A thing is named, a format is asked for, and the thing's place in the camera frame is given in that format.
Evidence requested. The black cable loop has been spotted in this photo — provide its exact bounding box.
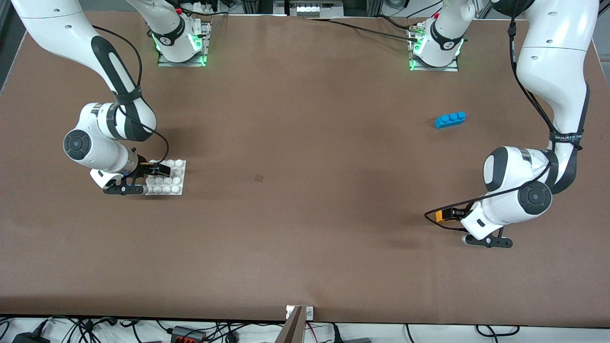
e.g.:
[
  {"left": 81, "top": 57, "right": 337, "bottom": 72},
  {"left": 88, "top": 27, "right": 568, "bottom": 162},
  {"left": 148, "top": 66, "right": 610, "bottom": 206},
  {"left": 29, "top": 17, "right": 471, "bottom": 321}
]
[{"left": 476, "top": 325, "right": 521, "bottom": 337}]

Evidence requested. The long black table cable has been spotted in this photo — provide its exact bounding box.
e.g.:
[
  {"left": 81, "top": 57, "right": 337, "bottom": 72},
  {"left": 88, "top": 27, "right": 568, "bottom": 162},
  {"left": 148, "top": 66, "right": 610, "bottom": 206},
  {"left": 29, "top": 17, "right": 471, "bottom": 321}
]
[{"left": 305, "top": 17, "right": 420, "bottom": 41}]

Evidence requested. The black power adapter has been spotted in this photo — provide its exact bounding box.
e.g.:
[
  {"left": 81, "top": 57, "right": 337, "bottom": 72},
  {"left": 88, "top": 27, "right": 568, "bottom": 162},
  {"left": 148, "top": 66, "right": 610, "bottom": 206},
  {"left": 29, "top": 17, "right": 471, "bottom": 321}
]
[{"left": 12, "top": 332, "right": 51, "bottom": 343}]

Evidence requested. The white power strip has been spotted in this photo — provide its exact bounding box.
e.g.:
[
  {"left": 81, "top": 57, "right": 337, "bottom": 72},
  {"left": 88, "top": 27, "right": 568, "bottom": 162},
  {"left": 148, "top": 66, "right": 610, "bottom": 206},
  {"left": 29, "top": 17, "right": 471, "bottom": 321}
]
[{"left": 295, "top": 4, "right": 334, "bottom": 16}]

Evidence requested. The metal camera post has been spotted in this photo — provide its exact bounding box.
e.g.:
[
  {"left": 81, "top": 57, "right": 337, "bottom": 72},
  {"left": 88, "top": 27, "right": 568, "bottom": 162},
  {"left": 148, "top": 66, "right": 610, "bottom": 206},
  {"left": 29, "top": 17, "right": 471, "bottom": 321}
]
[{"left": 275, "top": 306, "right": 305, "bottom": 343}]

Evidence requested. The black orange connector box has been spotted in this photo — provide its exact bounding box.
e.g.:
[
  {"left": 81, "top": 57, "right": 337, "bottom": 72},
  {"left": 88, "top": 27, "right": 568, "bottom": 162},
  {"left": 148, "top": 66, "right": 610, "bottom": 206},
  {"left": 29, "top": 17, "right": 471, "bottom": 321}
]
[{"left": 171, "top": 326, "right": 206, "bottom": 343}]

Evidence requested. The small metal bracket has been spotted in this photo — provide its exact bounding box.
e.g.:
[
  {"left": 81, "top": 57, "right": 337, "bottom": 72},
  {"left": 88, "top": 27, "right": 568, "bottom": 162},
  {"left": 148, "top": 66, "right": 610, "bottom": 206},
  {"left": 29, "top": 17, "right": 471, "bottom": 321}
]
[{"left": 286, "top": 305, "right": 314, "bottom": 321}]

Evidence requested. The blue toy block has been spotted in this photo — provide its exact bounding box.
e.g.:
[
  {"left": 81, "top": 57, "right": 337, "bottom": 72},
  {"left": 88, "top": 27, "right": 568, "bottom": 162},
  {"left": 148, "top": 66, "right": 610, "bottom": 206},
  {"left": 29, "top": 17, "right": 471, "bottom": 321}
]
[{"left": 434, "top": 111, "right": 467, "bottom": 130}]

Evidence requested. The white studded base plate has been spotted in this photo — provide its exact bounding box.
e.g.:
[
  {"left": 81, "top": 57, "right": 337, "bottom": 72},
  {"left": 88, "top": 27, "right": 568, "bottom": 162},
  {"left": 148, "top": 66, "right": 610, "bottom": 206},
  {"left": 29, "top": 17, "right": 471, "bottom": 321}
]
[{"left": 144, "top": 159, "right": 187, "bottom": 196}]

